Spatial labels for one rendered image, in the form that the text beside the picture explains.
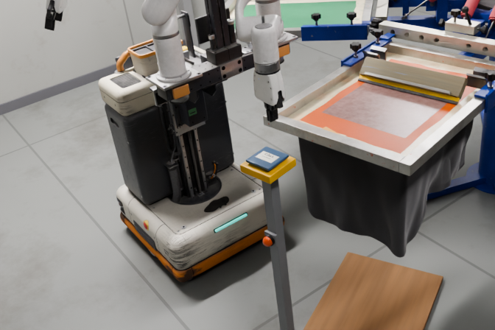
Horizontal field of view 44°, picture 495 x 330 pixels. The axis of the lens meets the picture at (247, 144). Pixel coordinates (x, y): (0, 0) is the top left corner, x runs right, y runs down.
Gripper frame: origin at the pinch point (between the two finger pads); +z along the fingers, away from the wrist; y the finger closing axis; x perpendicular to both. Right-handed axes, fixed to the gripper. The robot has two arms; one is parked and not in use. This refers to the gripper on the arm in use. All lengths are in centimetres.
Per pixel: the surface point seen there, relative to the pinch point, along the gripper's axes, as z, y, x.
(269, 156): 15.0, -1.1, -2.1
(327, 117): 16.5, -8.7, 29.6
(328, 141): 14.1, 6.4, 16.4
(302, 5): 16, -109, 102
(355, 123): 16.4, 1.5, 33.2
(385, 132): 16.4, 13.0, 35.8
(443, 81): 10, 10, 68
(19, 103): 108, -330, -11
